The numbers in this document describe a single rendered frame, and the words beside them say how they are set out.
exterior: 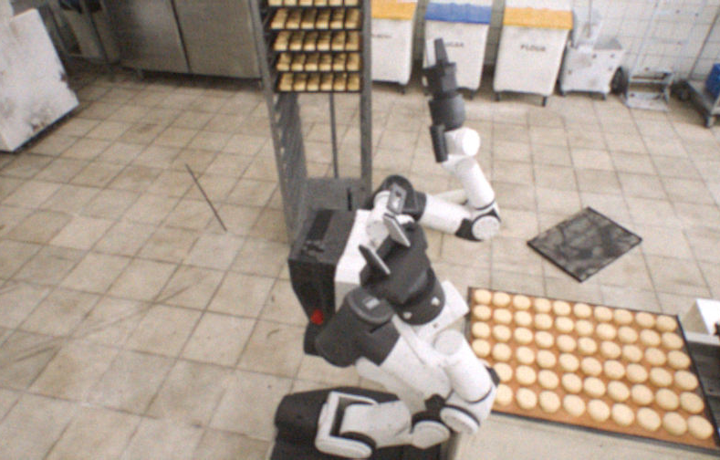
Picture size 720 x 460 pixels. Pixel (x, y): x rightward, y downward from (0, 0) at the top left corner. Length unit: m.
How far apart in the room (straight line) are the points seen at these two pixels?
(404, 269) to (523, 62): 3.93
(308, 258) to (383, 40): 3.54
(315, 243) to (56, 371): 1.90
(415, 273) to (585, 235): 2.61
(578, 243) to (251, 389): 2.07
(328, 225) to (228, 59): 3.67
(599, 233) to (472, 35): 2.03
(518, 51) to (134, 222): 3.27
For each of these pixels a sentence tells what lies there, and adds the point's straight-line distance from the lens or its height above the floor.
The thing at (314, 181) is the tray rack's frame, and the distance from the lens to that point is 3.24.
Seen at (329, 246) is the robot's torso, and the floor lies 1.24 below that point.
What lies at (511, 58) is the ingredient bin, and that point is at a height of 0.42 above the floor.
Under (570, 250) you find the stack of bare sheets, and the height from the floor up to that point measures 0.02.
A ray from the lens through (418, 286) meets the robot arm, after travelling 0.71.
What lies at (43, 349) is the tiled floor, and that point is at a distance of 2.94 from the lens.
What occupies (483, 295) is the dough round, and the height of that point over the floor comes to 0.92.
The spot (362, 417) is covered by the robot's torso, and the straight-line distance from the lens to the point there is 1.85.
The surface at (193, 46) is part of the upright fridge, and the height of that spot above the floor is 0.43.
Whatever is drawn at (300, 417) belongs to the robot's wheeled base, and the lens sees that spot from 1.89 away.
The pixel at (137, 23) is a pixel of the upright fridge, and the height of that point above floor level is 0.60.
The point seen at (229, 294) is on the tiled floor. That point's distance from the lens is 2.78.
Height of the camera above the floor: 2.00
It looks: 42 degrees down
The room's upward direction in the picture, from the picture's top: straight up
